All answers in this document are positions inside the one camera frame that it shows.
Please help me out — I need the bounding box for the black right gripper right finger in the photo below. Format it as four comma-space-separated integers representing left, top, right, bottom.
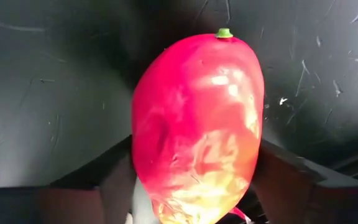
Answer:
252, 138, 328, 224

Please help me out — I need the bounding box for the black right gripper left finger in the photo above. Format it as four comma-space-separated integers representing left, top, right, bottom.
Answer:
48, 134, 138, 224

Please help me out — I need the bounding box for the red mango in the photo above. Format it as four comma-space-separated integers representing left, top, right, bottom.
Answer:
131, 27, 265, 224

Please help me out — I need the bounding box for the black table mat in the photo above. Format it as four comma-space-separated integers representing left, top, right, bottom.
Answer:
0, 0, 358, 190

